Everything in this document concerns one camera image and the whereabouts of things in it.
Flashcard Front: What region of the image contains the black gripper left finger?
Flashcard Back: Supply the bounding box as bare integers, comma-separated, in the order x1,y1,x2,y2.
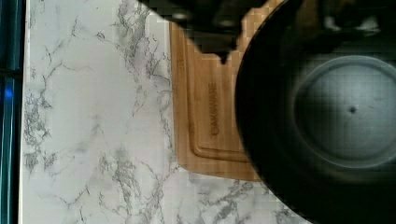
137,0,268,64

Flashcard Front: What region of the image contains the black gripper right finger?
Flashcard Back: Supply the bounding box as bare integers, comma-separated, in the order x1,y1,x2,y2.
298,0,395,53

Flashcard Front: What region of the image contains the dark green bowl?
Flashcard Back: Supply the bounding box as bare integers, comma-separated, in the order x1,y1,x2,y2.
235,0,395,224

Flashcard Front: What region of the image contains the bamboo cutting board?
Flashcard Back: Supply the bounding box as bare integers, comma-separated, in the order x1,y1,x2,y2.
170,0,284,181

